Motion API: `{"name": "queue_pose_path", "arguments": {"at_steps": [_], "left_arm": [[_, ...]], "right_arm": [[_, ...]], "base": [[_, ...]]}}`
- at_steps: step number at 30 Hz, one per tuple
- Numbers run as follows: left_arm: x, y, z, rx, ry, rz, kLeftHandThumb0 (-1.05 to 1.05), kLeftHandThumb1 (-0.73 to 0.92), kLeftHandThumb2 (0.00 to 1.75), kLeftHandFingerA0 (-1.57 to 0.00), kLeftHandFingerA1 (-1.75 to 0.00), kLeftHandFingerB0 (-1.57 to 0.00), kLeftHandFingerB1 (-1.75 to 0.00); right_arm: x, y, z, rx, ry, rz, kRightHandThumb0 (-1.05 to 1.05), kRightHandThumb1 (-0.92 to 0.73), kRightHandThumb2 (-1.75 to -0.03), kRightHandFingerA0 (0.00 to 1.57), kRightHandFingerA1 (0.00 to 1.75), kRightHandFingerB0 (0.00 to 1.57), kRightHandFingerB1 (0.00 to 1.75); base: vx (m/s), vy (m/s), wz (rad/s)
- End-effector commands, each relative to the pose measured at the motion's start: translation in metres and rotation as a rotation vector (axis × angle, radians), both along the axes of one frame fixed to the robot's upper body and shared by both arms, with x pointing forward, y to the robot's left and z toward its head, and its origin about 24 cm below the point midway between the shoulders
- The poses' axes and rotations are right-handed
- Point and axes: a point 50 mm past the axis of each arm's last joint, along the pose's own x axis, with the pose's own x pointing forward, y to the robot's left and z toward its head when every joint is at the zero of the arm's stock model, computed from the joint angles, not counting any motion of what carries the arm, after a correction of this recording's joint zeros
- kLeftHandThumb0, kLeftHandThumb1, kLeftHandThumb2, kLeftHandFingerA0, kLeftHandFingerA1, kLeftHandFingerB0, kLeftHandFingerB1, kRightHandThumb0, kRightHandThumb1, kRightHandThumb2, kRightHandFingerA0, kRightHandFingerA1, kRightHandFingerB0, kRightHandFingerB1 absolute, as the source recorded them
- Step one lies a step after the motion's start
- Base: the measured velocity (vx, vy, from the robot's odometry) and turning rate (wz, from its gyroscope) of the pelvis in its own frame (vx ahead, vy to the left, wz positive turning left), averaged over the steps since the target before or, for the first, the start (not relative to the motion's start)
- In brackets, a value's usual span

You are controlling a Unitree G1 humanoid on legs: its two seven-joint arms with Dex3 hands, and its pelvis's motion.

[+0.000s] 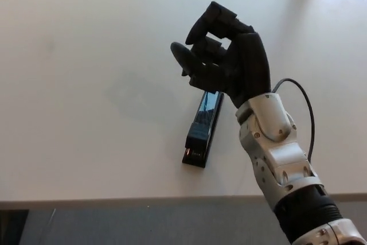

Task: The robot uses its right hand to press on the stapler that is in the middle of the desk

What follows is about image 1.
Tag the black glossy desk stapler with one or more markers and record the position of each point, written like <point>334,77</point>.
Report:
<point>200,136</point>

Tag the dark object under desk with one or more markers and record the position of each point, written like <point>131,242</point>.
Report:
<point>13,227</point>

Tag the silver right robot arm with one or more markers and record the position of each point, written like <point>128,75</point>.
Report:
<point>275,147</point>

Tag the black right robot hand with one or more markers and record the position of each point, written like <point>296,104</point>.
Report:
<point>249,64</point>

